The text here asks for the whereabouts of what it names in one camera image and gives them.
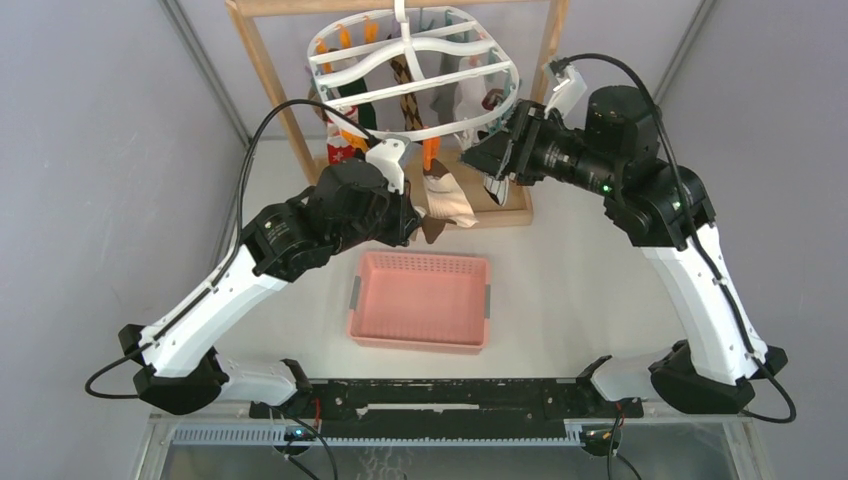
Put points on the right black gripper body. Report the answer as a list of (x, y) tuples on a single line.
[(558, 153)]

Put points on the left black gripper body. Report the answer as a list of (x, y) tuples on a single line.
[(385, 223)]

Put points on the beige brown patch sock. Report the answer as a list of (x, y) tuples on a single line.
[(447, 203)]

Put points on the white round clip hanger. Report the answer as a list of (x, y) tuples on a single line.
[(362, 45)]

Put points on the pink plastic basket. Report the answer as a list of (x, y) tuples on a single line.
[(434, 303)]

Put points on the black white striped sock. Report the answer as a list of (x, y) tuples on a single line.
[(498, 190)]

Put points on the red christmas sock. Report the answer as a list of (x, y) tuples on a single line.
[(340, 144)]

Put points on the brown argyle sock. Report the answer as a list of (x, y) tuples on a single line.
[(408, 102)]

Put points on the dark green sock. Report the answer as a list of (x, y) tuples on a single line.
[(365, 111)]

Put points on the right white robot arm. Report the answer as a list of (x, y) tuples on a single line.
[(666, 214)]

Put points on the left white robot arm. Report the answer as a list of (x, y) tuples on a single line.
[(181, 372)]

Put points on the white grey sock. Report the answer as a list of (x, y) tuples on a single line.
[(469, 97)]

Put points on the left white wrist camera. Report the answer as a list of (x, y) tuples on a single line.
[(389, 156)]

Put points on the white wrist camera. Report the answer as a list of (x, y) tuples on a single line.
[(569, 87), (389, 156)]

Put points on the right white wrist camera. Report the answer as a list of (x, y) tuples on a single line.
[(569, 87)]

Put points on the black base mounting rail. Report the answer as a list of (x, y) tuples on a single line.
[(475, 408)]

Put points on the white slotted cable duct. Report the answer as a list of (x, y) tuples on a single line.
[(282, 435)]

